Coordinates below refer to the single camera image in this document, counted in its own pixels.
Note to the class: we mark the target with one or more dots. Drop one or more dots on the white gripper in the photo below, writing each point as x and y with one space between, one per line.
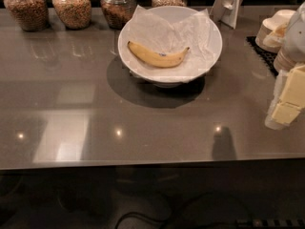
295 43

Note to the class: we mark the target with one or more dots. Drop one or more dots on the yellow banana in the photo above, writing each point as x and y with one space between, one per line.
157 59

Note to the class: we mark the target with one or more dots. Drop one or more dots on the black rubber mat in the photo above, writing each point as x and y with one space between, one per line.
267 57

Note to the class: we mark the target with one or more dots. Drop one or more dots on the white paper liner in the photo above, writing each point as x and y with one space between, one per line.
178 32

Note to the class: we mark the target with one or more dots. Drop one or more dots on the stack of white cups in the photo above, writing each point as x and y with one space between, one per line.
271 37

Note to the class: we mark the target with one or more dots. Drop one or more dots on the glass jar of grains far left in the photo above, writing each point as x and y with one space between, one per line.
30 15

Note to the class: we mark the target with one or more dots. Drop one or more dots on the white bowl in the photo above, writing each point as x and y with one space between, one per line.
170 45

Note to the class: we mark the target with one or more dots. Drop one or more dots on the white angled stand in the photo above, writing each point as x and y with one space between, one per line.
226 11

